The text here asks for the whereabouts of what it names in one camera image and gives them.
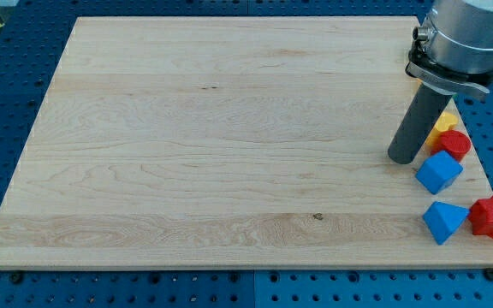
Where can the yellow heart block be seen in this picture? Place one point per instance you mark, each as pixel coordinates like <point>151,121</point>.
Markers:
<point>446,121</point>

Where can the blue triangular block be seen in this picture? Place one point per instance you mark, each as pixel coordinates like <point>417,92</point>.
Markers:
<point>443,220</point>

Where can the light wooden board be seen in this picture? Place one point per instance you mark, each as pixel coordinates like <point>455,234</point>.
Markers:
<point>234,143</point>

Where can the black bolt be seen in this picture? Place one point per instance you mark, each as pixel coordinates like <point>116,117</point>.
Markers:
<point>488,274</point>
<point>16,277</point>

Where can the blue cube block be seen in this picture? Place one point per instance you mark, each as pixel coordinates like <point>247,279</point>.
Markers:
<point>438,172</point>

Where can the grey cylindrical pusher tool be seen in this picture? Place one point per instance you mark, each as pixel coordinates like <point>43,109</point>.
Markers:
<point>423,112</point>

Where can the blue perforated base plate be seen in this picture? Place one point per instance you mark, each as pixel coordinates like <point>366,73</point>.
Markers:
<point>32,38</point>

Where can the black bolt front right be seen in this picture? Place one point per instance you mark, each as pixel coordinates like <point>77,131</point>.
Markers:
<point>488,274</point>

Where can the black bolt front left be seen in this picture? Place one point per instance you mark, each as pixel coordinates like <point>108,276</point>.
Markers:
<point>16,277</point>

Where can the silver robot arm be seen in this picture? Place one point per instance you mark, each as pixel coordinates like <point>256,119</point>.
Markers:
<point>452,50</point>

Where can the red cylinder block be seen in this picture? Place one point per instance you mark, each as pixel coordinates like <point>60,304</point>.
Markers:
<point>454,142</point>

